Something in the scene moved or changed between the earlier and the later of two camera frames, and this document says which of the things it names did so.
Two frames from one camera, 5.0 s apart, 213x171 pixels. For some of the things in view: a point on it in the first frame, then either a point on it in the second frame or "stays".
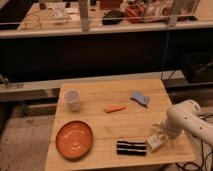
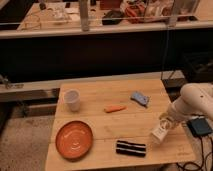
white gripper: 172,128 to 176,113
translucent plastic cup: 72,100 stays
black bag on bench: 113,17 stays
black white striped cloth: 131,148 stays
